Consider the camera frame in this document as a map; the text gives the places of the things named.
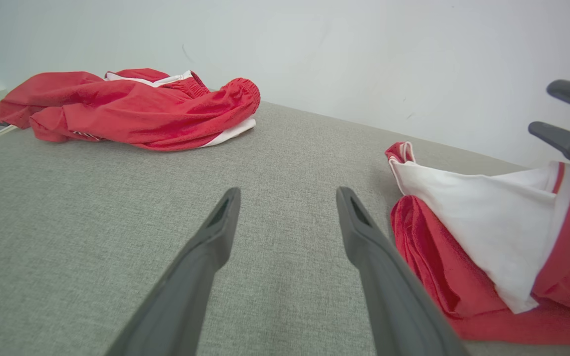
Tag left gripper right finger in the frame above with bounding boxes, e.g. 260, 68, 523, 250
336, 186, 469, 356

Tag red jersey with white sleeves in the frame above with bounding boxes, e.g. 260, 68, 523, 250
385, 141, 570, 347

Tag red shorts with white stripe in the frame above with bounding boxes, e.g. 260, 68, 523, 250
0, 68, 261, 152

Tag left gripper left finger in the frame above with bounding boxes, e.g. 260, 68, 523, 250
107, 186, 241, 356

